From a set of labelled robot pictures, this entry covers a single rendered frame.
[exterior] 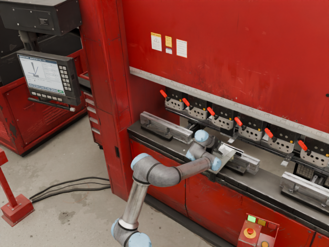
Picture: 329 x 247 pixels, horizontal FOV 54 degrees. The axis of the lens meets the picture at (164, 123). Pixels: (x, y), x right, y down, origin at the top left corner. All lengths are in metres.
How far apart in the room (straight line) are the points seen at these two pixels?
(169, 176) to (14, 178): 2.58
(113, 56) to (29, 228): 1.83
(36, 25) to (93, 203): 1.81
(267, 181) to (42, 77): 1.73
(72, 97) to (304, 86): 1.52
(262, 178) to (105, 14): 1.51
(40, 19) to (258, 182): 1.77
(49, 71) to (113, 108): 0.54
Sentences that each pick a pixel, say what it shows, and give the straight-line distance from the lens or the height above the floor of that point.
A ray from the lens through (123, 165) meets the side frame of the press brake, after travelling 2.91.
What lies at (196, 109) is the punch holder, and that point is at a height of 1.25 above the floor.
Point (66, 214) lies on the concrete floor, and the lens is 3.36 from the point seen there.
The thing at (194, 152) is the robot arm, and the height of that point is 1.21.
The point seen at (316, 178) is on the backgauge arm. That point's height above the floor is 0.86.
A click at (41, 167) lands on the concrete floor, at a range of 3.94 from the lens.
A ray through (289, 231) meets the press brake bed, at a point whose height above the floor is 0.66.
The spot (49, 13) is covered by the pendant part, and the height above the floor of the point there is 1.90.
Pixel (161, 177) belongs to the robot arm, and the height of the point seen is 1.34.
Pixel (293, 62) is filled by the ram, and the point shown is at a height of 1.75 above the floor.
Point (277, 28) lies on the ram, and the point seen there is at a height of 1.90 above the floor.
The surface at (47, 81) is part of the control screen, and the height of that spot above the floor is 1.40.
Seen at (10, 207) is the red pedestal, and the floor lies 0.13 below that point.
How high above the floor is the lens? 2.49
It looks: 36 degrees down
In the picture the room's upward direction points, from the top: 3 degrees counter-clockwise
